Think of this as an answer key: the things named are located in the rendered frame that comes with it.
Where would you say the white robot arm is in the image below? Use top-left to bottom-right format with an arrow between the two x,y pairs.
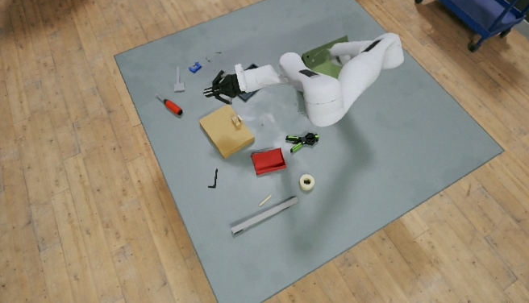
235,33 -> 404,127

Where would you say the red rectangular tray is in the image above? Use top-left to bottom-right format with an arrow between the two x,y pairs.
252,148 -> 285,175

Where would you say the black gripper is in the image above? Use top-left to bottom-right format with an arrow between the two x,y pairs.
203,70 -> 246,105

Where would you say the small light wooden block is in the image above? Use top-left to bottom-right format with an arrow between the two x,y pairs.
231,117 -> 241,128

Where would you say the tan wooden board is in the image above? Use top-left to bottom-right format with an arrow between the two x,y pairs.
199,104 -> 254,159

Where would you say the red-handled screwdriver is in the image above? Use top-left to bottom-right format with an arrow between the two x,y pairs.
156,93 -> 183,115

